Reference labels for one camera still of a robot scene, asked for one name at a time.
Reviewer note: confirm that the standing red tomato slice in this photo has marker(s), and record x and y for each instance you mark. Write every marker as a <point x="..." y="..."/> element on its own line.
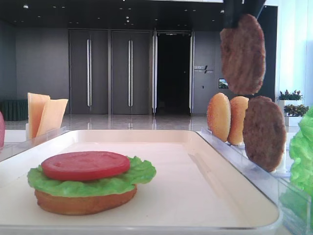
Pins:
<point x="2" y="130"/>

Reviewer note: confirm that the wall display screen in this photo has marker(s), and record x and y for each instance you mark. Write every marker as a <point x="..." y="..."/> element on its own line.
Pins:
<point x="223" y="84"/>

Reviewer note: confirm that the left long clear rail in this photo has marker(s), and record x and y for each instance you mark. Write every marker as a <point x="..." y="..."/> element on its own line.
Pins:
<point x="15" y="141"/>

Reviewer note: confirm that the right long clear rail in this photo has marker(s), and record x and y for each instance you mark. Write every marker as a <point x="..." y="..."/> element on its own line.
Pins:
<point x="273" y="185"/>

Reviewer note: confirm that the standing green lettuce leaf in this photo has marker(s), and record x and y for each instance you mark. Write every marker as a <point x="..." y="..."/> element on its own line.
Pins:
<point x="301" y="151"/>

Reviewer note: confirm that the potted plants in planter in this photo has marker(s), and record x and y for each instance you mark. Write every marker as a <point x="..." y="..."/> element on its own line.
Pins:
<point x="292" y="106"/>

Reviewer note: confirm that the dark double door middle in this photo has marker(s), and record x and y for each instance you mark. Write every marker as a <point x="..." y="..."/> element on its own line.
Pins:
<point x="130" y="72"/>

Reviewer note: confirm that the red tomato slice on tray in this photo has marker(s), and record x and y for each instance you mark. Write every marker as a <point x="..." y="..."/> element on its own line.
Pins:
<point x="85" y="166"/>

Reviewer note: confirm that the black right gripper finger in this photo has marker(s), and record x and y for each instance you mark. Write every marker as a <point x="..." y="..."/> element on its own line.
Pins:
<point x="234" y="9"/>

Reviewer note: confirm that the long clear rail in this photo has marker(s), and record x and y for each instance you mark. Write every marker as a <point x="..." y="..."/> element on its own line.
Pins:
<point x="273" y="185"/>
<point x="15" y="141"/>

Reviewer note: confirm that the pale yellow cheese slice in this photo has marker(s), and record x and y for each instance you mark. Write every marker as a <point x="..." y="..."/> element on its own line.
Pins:
<point x="52" y="115"/>

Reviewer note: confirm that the brown meat patty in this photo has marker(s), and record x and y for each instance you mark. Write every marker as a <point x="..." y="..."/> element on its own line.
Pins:
<point x="264" y="133"/>
<point x="243" y="56"/>

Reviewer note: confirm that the golden bun half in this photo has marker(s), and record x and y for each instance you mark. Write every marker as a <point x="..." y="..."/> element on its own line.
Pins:
<point x="219" y="116"/>
<point x="238" y="107"/>

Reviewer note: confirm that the orange cheese slice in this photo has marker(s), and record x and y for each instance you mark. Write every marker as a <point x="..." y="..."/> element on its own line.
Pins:
<point x="36" y="103"/>

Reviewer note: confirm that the cream rectangular tray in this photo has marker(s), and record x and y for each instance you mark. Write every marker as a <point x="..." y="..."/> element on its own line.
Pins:
<point x="196" y="191"/>

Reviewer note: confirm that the green lettuce leaf on tray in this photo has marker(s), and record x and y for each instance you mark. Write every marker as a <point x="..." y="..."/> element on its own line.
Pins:
<point x="140" y="172"/>

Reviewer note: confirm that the dark double door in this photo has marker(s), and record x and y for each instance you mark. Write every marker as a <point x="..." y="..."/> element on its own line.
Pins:
<point x="88" y="71"/>
<point x="130" y="72"/>

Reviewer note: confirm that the dark double door left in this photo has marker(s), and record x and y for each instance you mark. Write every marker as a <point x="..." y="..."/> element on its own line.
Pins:
<point x="88" y="71"/>

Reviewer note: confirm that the bottom bread slice on tray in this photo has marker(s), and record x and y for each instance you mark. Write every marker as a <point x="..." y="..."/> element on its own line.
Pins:
<point x="82" y="205"/>

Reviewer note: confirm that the dark green draped table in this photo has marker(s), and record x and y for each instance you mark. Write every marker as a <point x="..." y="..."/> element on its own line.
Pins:
<point x="14" y="110"/>

